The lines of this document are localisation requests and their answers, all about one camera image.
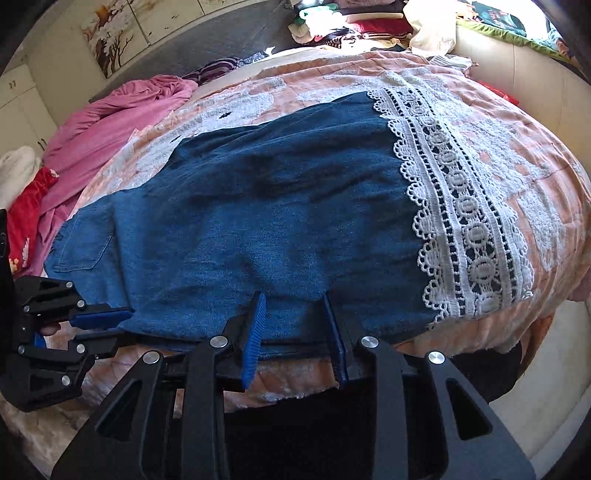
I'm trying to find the cream window seat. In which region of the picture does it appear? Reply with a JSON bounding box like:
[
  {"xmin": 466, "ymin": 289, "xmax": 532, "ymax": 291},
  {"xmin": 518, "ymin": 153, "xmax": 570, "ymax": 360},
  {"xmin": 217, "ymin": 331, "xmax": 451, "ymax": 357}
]
[{"xmin": 455, "ymin": 23, "xmax": 591, "ymax": 121}]

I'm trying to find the cream cloth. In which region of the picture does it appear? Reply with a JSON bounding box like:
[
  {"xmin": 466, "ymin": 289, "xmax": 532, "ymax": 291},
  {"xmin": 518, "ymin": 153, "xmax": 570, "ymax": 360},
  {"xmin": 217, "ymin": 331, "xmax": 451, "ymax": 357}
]
[{"xmin": 402, "ymin": 0, "xmax": 465, "ymax": 58}]

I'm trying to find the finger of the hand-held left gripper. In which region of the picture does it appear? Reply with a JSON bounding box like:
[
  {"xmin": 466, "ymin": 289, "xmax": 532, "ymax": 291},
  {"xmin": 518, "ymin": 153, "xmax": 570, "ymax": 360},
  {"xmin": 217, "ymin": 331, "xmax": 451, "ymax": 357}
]
[
  {"xmin": 0, "ymin": 335, "xmax": 139, "ymax": 413},
  {"xmin": 16, "ymin": 275, "xmax": 136, "ymax": 331}
]

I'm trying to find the blue denim pants lace trim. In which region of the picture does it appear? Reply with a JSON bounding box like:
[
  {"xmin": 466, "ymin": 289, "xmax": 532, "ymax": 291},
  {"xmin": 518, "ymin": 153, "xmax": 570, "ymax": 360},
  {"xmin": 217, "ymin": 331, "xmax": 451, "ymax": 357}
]
[{"xmin": 45, "ymin": 90, "xmax": 534, "ymax": 358}]

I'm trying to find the flower wall painting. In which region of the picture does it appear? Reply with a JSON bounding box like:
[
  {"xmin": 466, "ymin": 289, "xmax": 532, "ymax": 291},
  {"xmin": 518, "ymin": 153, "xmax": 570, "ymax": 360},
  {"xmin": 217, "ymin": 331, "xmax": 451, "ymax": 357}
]
[{"xmin": 81, "ymin": 0, "xmax": 218, "ymax": 79}]

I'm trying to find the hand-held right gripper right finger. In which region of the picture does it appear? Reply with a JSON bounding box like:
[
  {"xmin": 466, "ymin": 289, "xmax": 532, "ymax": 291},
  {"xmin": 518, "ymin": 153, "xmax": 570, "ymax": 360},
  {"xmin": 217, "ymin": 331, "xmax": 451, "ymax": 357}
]
[{"xmin": 322, "ymin": 293, "xmax": 539, "ymax": 480}]

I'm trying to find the pile of folded clothes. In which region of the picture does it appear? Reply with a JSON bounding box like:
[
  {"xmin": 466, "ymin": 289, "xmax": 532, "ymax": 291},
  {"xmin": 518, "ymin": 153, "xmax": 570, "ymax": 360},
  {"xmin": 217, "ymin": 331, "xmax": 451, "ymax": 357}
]
[{"xmin": 288, "ymin": 0, "xmax": 416, "ymax": 51}]

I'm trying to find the teal printed cloth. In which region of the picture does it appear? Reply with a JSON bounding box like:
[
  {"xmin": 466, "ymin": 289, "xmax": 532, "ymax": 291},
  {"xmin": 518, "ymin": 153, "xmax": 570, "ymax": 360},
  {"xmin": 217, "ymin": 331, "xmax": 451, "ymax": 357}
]
[{"xmin": 468, "ymin": 0, "xmax": 525, "ymax": 26}]

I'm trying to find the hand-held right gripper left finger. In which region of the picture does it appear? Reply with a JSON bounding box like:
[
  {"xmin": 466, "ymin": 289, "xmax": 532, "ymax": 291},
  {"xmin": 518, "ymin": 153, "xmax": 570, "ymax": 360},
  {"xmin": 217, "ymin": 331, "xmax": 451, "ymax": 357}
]
[{"xmin": 51, "ymin": 292, "xmax": 269, "ymax": 480}]

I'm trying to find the white cabinet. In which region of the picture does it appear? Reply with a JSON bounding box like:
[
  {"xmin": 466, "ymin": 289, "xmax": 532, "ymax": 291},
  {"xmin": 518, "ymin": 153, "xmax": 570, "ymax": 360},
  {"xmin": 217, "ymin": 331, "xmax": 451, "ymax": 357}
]
[{"xmin": 0, "ymin": 60, "xmax": 61, "ymax": 153}]

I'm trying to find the pink quilt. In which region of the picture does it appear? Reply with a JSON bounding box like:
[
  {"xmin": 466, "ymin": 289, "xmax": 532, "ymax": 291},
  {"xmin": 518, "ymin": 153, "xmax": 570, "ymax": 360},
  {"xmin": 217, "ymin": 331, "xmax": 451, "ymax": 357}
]
[{"xmin": 34, "ymin": 74, "xmax": 199, "ymax": 278}]

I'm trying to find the red flowered cloth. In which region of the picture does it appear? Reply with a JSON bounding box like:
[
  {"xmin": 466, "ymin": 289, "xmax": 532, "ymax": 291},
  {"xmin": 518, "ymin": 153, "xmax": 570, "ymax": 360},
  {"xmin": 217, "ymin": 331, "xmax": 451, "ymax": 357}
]
[{"xmin": 7, "ymin": 166, "xmax": 59, "ymax": 278}]

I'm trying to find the green edged mat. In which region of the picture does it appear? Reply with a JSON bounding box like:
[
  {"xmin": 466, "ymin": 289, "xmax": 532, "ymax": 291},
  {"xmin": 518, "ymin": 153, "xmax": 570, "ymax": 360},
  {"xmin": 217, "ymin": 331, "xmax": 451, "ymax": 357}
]
[{"xmin": 457, "ymin": 9, "xmax": 578, "ymax": 63}]

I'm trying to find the peach bear blanket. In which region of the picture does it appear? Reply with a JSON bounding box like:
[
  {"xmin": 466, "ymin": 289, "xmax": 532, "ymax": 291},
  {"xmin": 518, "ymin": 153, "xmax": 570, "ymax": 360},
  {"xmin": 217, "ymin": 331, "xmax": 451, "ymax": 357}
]
[{"xmin": 0, "ymin": 48, "xmax": 591, "ymax": 464}]

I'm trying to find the dark cloth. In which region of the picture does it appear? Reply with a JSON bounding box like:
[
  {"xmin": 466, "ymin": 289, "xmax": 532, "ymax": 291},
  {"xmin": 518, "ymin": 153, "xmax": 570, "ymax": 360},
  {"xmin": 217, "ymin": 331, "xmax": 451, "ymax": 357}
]
[{"xmin": 222, "ymin": 342, "xmax": 525, "ymax": 480}]

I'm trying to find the white fluffy cloth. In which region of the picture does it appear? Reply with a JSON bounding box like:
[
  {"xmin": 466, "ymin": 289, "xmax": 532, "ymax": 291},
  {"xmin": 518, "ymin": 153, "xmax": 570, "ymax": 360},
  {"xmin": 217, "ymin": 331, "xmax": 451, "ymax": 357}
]
[{"xmin": 0, "ymin": 147, "xmax": 43, "ymax": 210}]

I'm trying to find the purple striped cloth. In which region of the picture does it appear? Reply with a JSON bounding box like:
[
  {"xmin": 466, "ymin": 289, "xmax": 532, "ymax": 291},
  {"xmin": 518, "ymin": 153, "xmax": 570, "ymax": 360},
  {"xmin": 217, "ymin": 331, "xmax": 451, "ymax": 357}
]
[{"xmin": 182, "ymin": 56, "xmax": 245, "ymax": 86}]

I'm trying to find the grey headboard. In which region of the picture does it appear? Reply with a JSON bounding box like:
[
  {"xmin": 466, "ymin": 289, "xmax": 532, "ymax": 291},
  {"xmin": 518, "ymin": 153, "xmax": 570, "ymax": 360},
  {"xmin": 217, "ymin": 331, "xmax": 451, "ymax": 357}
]
[{"xmin": 90, "ymin": 0, "xmax": 305, "ymax": 104}]

